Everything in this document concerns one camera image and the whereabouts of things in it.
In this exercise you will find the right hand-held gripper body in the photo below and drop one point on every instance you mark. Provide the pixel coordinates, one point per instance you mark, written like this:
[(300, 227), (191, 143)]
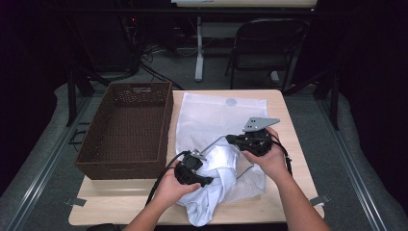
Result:
[(256, 141)]

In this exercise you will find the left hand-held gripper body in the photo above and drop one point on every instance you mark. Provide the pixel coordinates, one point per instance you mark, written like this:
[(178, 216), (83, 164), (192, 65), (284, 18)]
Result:
[(189, 168)]

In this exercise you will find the white shirt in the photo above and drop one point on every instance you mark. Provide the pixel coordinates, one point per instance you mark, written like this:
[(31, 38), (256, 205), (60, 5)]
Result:
[(211, 186)]

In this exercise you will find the white mesh laundry bag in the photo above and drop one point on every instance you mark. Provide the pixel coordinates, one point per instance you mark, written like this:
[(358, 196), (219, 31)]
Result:
[(205, 118)]

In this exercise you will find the brown woven plastic basket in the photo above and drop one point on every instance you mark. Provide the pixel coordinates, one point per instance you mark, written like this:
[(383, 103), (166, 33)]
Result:
[(128, 131)]

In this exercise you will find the person's right hand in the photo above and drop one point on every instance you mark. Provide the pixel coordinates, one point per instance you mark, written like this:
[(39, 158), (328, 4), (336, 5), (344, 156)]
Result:
[(272, 160)]

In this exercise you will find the person's left hand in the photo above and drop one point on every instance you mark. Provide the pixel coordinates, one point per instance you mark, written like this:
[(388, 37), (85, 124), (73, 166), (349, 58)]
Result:
[(173, 189)]

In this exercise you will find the metal table clamp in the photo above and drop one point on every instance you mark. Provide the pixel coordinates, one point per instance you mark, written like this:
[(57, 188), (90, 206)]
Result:
[(75, 201), (320, 199)]

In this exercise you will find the black metal stand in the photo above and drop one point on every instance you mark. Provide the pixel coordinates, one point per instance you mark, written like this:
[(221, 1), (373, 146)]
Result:
[(335, 99), (71, 96)]

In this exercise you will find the white desk leg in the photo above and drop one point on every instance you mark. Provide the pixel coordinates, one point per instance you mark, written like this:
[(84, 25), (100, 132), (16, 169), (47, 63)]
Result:
[(199, 54)]

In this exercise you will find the black folding chair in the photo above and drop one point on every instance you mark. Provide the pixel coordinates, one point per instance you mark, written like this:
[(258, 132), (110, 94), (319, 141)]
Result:
[(266, 45)]

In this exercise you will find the aluminium floor rail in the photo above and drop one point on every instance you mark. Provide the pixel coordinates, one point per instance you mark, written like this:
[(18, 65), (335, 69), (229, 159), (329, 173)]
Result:
[(48, 160), (352, 163)]

